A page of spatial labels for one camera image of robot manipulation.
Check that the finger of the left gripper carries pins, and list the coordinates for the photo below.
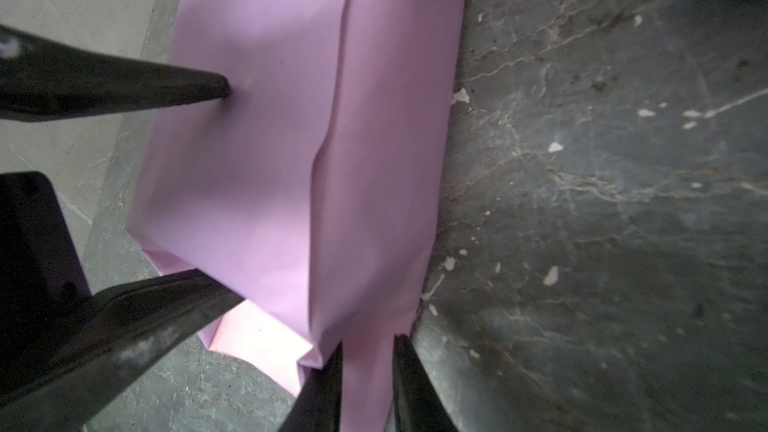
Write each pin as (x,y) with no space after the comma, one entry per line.
(43,80)

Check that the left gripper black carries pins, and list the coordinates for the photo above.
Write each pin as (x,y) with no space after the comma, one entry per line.
(65,355)

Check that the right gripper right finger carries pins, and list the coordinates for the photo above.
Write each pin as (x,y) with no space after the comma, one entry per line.
(417,406)

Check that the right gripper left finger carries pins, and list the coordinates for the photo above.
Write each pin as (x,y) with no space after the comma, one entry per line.
(318,406)

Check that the pink wrapping paper sheet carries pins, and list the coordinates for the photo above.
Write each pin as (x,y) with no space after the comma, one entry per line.
(312,190)

